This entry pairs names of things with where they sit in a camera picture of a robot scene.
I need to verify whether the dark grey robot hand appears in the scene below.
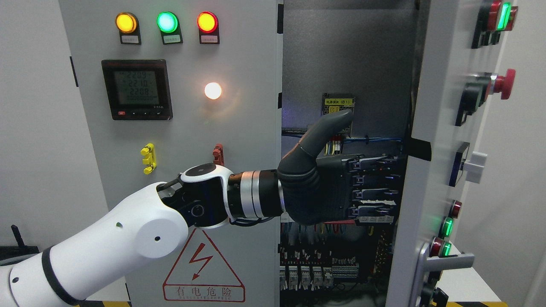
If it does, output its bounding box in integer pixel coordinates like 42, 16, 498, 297
277, 109, 400, 226

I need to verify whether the black digital power meter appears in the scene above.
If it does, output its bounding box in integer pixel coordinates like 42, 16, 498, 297
101, 59, 172, 121

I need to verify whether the red electric hazard sticker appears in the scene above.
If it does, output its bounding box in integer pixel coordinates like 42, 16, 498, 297
163, 229, 246, 303

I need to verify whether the red emergency stop button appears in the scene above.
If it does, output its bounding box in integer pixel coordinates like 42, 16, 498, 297
485, 69, 517, 100

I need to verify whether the white glowing indicator light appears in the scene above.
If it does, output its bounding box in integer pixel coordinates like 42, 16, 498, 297
203, 82, 223, 100

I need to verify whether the white rotary switch right door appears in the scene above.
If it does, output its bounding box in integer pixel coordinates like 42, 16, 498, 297
448, 142, 489, 187

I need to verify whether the red terminal post block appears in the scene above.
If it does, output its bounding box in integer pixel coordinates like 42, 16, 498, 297
212, 143, 225, 166

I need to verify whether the black box with antenna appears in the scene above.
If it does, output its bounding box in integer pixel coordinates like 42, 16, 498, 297
0, 225, 39, 266

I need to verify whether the silver door lever handle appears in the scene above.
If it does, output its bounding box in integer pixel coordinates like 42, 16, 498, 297
408, 243, 475, 307

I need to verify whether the red indicator light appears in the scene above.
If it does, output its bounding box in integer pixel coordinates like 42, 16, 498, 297
197, 11, 218, 33

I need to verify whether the green indicator light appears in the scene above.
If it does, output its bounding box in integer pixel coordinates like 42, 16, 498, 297
156, 11, 179, 33

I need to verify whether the yellow indicator light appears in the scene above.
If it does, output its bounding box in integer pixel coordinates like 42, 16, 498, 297
115, 12, 138, 34

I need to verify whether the yellow terminal post block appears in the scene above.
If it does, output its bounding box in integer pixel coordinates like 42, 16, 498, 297
140, 142, 157, 175

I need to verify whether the metal mesh power supply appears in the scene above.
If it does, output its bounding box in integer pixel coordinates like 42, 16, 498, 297
321, 93, 356, 115

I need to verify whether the grey cabinet door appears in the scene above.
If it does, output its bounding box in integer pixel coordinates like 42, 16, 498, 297
386, 0, 518, 307
60, 0, 282, 307

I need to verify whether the lower relay terminal row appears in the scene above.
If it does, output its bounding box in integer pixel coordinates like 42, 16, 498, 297
277, 242, 365, 291

